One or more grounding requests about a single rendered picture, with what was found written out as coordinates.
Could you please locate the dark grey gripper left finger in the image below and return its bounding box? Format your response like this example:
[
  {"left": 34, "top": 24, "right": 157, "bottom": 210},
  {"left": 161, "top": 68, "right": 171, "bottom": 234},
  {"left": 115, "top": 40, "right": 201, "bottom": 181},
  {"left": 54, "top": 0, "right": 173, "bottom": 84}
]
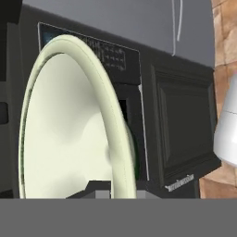
[{"left": 66, "top": 180, "right": 112, "bottom": 199}]

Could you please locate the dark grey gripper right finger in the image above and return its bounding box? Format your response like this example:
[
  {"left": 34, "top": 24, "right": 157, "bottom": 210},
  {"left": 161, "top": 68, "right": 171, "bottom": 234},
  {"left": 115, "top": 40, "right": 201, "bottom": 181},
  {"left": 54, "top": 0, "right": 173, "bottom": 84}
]
[{"left": 135, "top": 181, "right": 163, "bottom": 199}]

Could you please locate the pale green bowl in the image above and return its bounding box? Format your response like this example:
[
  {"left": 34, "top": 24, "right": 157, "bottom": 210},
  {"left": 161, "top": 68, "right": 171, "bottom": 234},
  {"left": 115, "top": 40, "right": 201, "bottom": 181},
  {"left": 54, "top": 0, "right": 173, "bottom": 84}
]
[{"left": 18, "top": 33, "right": 141, "bottom": 199}]

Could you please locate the dark panelled cabinet door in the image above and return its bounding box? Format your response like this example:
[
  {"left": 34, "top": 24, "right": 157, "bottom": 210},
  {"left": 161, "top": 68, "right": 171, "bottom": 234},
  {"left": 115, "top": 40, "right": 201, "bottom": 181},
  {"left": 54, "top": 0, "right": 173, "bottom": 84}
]
[{"left": 143, "top": 53, "right": 222, "bottom": 199}]

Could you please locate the grey cabinet door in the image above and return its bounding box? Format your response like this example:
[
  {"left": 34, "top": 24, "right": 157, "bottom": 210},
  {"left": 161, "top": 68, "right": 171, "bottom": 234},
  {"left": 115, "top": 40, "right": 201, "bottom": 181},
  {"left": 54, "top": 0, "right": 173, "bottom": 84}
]
[{"left": 21, "top": 0, "right": 216, "bottom": 69}]

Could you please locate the white rounded vessel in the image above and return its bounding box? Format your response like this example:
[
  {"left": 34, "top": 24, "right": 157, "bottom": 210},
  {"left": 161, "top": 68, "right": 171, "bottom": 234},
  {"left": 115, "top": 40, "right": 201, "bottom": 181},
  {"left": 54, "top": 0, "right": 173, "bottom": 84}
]
[{"left": 212, "top": 72, "right": 237, "bottom": 169}]

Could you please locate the black appliance with control panel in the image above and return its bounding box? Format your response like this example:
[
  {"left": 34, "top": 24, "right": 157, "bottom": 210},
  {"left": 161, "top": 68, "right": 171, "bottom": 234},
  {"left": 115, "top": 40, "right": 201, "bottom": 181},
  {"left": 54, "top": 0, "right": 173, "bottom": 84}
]
[{"left": 0, "top": 3, "right": 150, "bottom": 199}]

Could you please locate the silver cabinet door handle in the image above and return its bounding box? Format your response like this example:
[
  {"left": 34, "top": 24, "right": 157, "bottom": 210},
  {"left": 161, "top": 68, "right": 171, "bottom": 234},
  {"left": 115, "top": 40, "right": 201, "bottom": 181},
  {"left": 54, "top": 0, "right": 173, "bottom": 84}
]
[{"left": 164, "top": 173, "right": 195, "bottom": 193}]

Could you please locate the thin white door handle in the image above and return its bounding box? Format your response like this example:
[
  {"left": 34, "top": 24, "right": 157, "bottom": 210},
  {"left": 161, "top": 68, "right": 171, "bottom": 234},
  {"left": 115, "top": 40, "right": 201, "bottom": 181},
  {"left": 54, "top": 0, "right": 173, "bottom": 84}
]
[{"left": 170, "top": 0, "right": 184, "bottom": 57}]

